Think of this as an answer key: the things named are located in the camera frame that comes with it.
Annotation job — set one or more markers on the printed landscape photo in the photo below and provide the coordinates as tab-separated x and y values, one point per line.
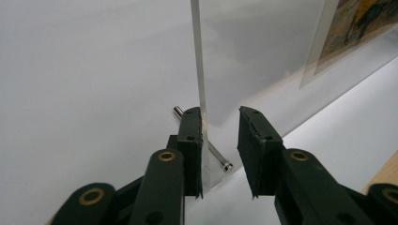
353	31

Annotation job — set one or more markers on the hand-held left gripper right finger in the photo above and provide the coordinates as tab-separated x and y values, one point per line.
297	181

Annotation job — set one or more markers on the long metal frame pin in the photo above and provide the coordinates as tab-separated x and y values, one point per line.
222	162

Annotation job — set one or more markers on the clear acrylic photo frame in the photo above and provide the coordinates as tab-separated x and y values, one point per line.
200	78

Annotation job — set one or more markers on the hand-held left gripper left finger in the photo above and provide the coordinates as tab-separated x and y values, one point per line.
162	187

